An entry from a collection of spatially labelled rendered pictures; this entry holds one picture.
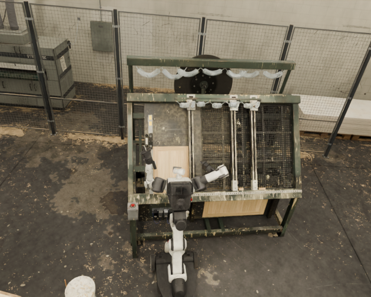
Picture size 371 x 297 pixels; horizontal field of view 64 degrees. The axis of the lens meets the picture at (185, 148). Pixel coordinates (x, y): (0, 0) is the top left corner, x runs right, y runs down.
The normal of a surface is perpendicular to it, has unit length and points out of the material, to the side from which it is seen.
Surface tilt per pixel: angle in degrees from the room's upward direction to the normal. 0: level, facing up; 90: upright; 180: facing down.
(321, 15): 90
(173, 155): 52
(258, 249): 0
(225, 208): 90
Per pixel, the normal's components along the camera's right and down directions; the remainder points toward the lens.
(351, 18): -0.04, 0.57
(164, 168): 0.15, -0.04
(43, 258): 0.07, -0.82
